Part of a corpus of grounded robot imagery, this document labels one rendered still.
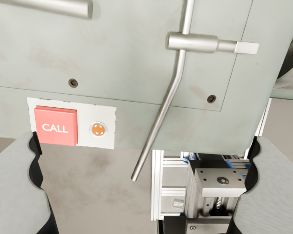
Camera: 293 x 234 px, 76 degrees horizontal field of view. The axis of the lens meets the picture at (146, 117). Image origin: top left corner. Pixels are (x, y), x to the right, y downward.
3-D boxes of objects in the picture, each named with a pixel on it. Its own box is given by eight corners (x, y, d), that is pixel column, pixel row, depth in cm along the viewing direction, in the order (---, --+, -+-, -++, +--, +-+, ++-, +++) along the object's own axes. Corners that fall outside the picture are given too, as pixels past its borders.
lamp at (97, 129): (92, 133, 31) (91, 135, 30) (92, 121, 30) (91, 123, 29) (105, 134, 31) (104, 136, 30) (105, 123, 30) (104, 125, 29)
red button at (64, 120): (43, 137, 32) (36, 143, 30) (39, 103, 29) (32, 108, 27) (79, 140, 32) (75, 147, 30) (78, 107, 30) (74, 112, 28)
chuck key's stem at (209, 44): (253, 39, 25) (167, 30, 25) (263, 39, 23) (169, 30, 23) (248, 56, 26) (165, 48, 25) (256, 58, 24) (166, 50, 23)
